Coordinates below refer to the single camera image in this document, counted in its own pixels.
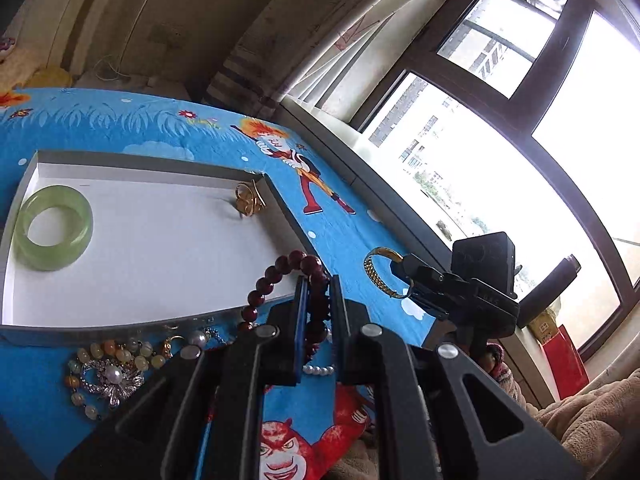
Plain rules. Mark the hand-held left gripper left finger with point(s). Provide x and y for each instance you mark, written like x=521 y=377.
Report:
x=301 y=325

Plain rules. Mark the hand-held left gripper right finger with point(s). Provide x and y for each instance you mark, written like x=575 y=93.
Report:
x=336 y=340

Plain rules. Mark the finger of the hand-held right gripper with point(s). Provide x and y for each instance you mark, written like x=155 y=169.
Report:
x=425 y=300
x=420 y=269

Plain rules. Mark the gold bangle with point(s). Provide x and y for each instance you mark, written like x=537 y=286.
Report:
x=372 y=272

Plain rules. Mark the pearl drop earring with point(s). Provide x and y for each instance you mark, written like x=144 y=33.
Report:
x=197 y=338

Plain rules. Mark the gold earring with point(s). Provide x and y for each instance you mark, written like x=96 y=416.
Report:
x=172 y=344

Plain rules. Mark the white cardboard box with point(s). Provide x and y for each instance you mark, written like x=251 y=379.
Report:
x=150 y=260

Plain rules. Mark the silver rhinestone brooch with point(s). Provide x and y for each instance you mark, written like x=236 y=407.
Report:
x=113 y=376

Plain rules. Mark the green jade bangle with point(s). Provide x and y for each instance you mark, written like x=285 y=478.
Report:
x=84 y=230

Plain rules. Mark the yellow box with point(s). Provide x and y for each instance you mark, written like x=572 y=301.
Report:
x=542 y=327

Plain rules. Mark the printed blue bed sheet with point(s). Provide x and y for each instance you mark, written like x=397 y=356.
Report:
x=340 y=240

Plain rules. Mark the red bag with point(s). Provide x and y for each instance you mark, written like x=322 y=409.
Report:
x=565 y=360

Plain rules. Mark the grey window sill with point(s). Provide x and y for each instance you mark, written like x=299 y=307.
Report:
x=350 y=160

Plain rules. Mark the beige fleece blanket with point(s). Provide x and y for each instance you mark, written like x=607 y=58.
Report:
x=590 y=410

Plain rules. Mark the printed white curtain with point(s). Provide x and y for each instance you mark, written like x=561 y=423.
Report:
x=350 y=60

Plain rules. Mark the white nightstand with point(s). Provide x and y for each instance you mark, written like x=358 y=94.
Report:
x=135 y=85

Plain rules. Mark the yellow blanket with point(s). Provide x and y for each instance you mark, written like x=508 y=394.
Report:
x=47 y=78

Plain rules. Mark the patterned round pillow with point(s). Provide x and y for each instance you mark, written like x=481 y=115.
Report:
x=6 y=46

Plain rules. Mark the dark window frame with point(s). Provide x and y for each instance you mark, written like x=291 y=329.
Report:
x=500 y=105

